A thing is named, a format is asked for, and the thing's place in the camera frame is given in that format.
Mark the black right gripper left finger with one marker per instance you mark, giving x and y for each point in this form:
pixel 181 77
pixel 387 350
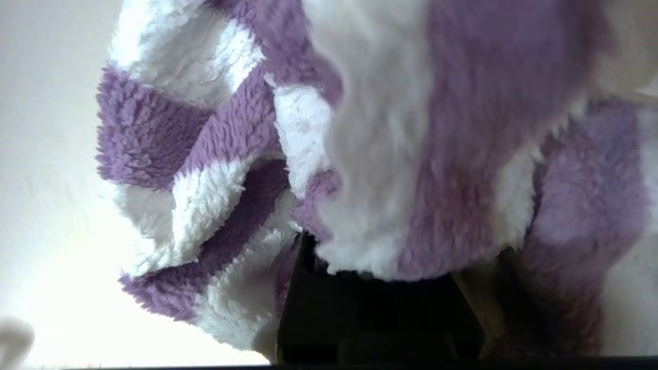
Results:
pixel 329 318

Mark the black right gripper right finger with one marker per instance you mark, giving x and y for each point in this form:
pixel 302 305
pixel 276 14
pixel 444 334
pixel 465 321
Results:
pixel 426 318

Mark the purple white striped towel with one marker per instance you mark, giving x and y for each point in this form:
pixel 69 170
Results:
pixel 411 128

